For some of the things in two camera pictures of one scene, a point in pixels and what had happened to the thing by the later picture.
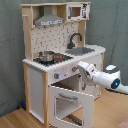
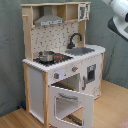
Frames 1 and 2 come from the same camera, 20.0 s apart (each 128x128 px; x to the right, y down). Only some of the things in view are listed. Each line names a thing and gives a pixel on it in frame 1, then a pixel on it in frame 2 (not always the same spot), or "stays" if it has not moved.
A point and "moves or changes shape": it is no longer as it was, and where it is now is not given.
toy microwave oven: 74,12 moves or changes shape
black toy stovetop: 58,58 stays
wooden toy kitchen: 56,91 stays
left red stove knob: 56,75 stays
